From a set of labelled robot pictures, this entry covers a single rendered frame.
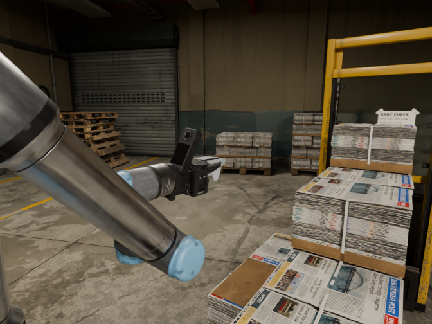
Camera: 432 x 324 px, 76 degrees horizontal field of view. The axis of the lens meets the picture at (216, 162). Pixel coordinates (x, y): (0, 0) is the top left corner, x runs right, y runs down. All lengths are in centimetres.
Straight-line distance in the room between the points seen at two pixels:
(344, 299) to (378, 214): 30
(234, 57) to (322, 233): 685
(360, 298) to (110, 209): 80
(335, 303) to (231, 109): 691
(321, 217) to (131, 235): 81
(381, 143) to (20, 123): 152
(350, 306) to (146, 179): 67
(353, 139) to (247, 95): 607
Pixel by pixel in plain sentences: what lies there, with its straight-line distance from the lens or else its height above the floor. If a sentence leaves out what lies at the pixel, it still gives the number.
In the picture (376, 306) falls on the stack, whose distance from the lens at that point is 99.
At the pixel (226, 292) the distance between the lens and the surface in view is 132.
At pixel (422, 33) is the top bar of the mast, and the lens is 220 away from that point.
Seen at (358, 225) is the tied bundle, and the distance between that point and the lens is 110.
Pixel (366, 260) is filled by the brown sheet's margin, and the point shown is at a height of 86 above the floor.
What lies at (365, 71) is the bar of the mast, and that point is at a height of 162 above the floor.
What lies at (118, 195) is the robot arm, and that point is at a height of 126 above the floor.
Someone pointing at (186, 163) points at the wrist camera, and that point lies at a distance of 66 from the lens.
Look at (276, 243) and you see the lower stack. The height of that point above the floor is 60.
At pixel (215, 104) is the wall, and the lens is 770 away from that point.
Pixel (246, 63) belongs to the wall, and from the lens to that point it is 764.
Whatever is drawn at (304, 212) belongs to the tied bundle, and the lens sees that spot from 113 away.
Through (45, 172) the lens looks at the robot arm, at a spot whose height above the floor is 131.
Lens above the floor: 138
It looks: 11 degrees down
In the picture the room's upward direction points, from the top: straight up
